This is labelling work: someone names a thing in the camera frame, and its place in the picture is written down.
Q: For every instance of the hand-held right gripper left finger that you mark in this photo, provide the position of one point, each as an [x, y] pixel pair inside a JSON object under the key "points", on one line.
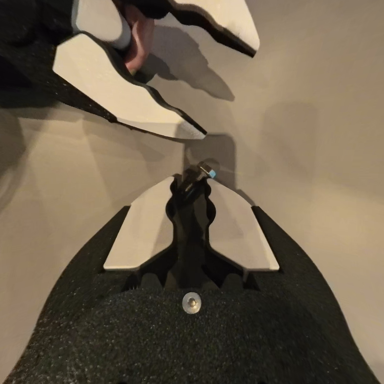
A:
{"points": [[141, 237]]}

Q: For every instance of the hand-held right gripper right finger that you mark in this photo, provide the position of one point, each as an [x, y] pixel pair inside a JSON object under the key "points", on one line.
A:
{"points": [[240, 237]]}

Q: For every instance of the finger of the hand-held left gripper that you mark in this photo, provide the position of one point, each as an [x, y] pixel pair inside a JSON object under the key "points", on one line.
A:
{"points": [[105, 90], [225, 18]]}

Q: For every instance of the person's left hand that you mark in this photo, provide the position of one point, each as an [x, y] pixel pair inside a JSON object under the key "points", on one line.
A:
{"points": [[141, 39]]}

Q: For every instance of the silver hex bolt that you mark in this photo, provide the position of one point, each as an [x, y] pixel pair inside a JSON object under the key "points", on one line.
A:
{"points": [[192, 183]]}

